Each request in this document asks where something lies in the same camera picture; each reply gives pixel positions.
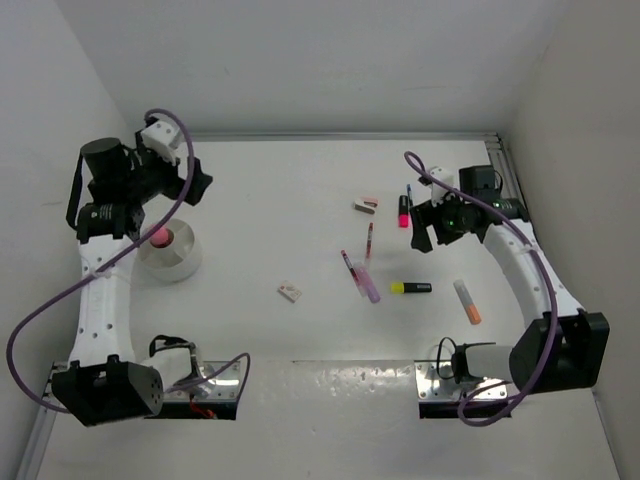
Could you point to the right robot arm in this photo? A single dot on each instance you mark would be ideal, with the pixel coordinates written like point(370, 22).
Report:
point(563, 345)

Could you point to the metal base plate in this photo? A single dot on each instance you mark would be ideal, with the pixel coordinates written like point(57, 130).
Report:
point(215, 399)
point(439, 397)

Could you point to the red refill pen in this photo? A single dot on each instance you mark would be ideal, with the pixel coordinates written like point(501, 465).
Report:
point(369, 241)
point(353, 273)

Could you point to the pink white stapler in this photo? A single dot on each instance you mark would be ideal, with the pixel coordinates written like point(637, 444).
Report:
point(366, 205)

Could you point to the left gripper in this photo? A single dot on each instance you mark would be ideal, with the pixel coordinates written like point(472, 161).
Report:
point(176, 185)

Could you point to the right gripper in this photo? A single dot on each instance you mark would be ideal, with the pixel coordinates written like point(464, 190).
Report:
point(420, 215)

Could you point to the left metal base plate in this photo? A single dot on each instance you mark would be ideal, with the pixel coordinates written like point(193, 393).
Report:
point(215, 399)

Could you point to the blue pen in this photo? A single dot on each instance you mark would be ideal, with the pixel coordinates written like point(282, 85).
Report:
point(409, 196)

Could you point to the small patterned eraser box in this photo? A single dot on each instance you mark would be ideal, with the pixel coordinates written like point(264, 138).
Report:
point(289, 291)

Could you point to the pink cap in container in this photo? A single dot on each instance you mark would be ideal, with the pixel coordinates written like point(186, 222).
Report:
point(162, 238)

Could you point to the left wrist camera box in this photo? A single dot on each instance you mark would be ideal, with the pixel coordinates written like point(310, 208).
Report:
point(164, 139)

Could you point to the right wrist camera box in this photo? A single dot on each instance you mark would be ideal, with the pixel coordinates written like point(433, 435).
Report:
point(444, 179)

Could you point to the purple clear highlighter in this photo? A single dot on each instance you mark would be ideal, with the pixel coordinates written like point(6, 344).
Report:
point(366, 283)

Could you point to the yellow black highlighter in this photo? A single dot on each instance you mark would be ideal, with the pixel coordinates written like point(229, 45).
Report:
point(410, 287)

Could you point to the red refill pen upper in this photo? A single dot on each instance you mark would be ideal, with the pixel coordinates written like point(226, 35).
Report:
point(369, 241)

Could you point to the red refill pen lower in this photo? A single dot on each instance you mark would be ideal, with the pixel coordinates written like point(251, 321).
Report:
point(353, 273)

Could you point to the white round divided container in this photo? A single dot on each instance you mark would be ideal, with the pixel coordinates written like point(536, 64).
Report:
point(177, 262)

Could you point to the orange clear highlighter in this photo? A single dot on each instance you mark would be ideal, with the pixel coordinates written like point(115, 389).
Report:
point(467, 302)

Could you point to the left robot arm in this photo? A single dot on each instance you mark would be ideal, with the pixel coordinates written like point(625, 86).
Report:
point(104, 382)

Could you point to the pink black highlighter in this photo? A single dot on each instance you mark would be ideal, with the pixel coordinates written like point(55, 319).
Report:
point(403, 211)

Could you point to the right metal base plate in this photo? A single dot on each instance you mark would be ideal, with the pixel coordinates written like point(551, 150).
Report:
point(439, 397)

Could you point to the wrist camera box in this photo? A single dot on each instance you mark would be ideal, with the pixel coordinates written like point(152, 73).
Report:
point(444, 179)
point(164, 139)

